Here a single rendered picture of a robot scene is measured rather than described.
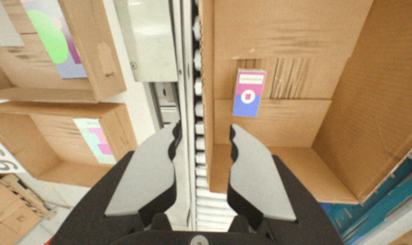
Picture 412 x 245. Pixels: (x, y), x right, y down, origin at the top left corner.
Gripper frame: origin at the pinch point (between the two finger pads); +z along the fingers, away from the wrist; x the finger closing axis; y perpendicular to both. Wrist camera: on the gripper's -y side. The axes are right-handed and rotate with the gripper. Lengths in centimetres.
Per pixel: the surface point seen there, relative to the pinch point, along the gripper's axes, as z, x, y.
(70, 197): 124, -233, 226
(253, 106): 17.2, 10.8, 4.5
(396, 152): 4.3, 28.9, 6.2
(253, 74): 17.3, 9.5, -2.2
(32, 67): 28, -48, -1
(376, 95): 11.2, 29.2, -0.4
